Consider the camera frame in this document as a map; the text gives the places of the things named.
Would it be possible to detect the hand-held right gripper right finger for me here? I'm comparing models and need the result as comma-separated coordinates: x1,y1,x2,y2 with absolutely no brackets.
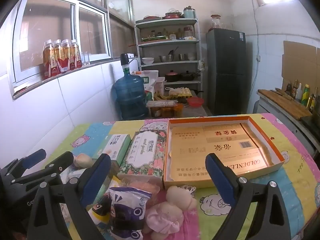
205,152,298,240

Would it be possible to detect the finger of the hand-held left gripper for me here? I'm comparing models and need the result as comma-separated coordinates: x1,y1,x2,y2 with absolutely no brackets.
14,151,75,188
6,149,47,178

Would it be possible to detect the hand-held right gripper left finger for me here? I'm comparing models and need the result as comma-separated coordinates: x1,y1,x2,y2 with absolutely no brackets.
26,152,118,240

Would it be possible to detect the orange cardboard box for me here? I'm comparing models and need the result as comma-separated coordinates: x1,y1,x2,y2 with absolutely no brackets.
163,115,285,189

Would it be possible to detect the purple snack packet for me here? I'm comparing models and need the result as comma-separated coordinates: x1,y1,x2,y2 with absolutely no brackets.
107,186,153,240

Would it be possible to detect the beige plush toy pink dress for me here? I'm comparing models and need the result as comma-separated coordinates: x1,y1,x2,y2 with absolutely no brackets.
142,185,198,240

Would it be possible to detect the peach soft toy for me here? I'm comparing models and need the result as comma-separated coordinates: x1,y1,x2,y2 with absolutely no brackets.
75,154,97,169

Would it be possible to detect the white lace scrunchie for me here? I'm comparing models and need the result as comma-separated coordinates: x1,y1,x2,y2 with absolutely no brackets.
179,185,198,198

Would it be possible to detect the green tissue box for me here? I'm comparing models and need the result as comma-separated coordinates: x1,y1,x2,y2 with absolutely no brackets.
99,133,132,170

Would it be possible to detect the floral tissue box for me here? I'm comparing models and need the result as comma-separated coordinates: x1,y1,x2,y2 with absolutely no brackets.
117,129,167,184

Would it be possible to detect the red plastic bowl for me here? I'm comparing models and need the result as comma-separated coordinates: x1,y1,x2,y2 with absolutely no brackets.
187,97,205,107

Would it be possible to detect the grey counter cabinet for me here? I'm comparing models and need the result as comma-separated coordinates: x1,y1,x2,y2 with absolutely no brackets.
252,90,320,155

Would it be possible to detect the pack of clear food tubs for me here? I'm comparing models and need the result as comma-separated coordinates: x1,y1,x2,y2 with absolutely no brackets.
146,100,177,118

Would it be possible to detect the blue water jug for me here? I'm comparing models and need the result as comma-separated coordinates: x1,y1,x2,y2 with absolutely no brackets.
111,74,148,120

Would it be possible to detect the egg tray in bag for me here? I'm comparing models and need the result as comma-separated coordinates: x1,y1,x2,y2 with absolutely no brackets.
168,87,193,98

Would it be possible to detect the red label oil bottle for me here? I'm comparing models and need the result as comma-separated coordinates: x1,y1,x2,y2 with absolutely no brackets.
52,39,63,74
69,39,83,69
61,39,72,72
42,40,54,79

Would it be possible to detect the wooden cutting board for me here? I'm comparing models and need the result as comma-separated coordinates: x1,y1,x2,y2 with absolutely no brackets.
259,89,313,120

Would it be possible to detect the dark refrigerator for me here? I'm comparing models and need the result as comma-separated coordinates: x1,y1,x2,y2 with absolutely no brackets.
206,28,253,117

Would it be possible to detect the black wok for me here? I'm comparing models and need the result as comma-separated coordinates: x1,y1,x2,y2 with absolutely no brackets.
179,70,202,82

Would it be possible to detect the clear drinking glass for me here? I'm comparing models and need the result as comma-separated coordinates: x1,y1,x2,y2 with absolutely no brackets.
80,51,91,66

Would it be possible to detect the white green flour bag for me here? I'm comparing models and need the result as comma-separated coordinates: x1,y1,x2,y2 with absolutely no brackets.
136,70,159,93

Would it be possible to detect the black pot red lid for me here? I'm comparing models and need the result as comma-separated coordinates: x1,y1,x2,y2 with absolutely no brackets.
165,71,179,82

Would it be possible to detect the row of condiment bottles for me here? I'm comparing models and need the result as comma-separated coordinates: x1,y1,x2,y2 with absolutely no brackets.
286,79,320,113

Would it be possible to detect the black water pump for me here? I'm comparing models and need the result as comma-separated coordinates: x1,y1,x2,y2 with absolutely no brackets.
120,53,130,74

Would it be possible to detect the aluminium sliding window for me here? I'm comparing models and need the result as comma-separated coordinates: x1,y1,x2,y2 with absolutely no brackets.
10,0,112,95

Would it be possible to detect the cardboard sheet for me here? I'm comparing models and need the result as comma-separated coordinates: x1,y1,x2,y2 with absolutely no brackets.
281,40,320,98

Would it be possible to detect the grey metal shelf rack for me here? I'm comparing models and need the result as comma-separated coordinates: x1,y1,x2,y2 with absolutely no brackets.
134,18,203,98

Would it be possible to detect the glass jar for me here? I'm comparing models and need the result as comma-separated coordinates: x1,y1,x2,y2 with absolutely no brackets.
211,14,223,29

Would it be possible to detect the teal canister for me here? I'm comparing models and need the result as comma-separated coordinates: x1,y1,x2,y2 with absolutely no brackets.
184,6,197,19

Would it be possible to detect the red pan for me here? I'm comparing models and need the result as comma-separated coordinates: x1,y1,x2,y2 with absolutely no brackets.
162,10,182,19

